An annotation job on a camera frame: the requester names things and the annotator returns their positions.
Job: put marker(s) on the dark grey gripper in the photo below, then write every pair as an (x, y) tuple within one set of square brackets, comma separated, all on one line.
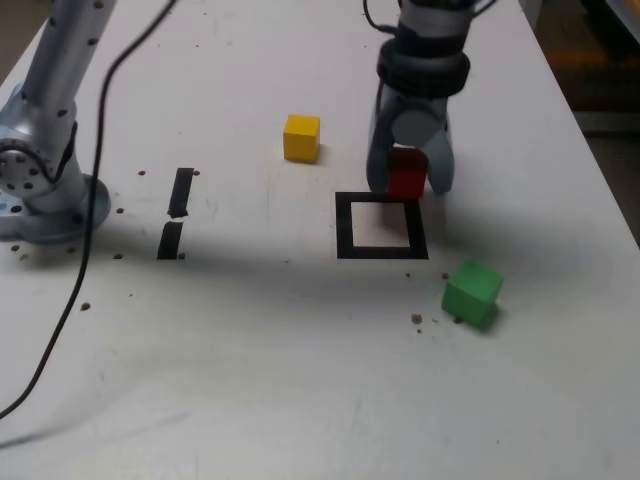
[(422, 101)]

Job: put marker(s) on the red cube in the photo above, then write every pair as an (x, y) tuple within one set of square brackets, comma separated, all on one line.
[(406, 177)]

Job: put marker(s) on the yellow cube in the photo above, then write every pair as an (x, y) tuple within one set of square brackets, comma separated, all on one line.
[(301, 140)]

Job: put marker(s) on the green cube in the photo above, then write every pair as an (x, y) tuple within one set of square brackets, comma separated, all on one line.
[(470, 295)]

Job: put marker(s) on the black tape square outline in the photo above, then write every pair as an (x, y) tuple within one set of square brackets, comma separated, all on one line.
[(345, 230)]

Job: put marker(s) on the black tape strip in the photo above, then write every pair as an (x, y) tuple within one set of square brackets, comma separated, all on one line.
[(169, 242)]

